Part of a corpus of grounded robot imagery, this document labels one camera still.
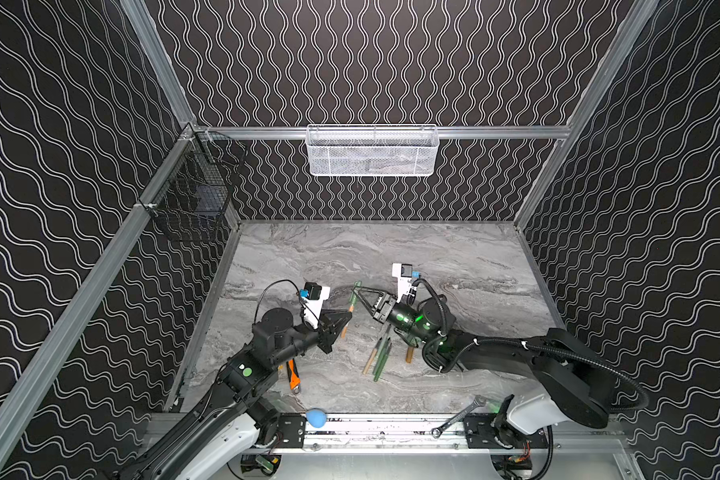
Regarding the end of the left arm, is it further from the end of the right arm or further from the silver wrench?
the silver wrench

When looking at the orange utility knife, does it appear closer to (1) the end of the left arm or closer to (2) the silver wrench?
(1) the end of the left arm

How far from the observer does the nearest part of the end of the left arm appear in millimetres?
617
